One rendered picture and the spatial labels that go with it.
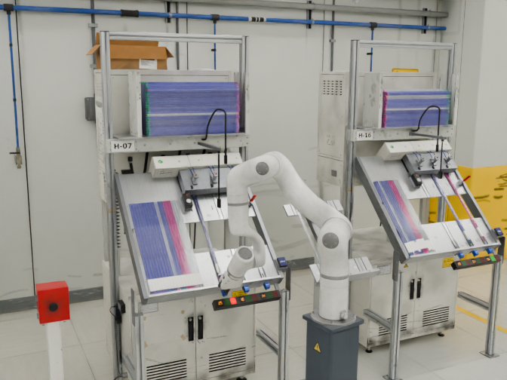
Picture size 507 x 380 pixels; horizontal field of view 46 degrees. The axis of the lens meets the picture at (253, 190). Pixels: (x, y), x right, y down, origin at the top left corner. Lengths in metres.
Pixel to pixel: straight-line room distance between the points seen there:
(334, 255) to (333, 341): 0.36
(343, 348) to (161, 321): 1.02
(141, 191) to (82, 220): 1.60
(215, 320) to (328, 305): 0.92
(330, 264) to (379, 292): 1.34
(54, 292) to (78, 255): 1.92
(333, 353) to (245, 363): 0.99
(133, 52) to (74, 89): 1.20
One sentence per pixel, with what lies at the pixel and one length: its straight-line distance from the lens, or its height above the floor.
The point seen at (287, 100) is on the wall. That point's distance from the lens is 5.05.
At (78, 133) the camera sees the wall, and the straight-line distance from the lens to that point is 4.52.
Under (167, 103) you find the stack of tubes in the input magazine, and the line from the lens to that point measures 3.08.
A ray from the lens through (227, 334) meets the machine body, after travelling 3.33.
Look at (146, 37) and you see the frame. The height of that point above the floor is 1.88.
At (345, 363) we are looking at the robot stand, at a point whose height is 0.53.
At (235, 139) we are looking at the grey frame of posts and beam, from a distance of 3.25.
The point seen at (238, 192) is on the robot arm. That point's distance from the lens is 2.51.
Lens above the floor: 1.70
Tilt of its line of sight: 11 degrees down
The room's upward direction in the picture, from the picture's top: straight up
